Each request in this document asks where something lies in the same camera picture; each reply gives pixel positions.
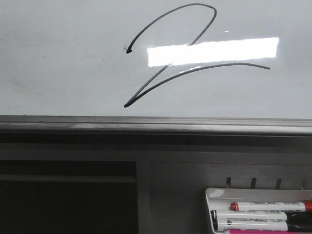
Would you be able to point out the white whiteboard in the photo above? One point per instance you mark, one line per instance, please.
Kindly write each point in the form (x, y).
(167, 58)

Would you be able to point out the white marker tray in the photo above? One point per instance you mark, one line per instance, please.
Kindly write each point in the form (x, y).
(220, 199)

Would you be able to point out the upper black capped white marker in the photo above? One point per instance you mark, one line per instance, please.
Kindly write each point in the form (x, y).
(260, 215)

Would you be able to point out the black capped white marker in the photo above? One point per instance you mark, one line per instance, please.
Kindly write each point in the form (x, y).
(223, 225)
(260, 215)

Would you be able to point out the red capped white marker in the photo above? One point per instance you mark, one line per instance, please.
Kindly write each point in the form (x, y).
(304, 206)

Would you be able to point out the lower black capped white marker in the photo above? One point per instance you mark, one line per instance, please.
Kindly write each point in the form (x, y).
(223, 225)

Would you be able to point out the pink marker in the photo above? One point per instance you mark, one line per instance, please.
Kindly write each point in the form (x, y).
(262, 232)

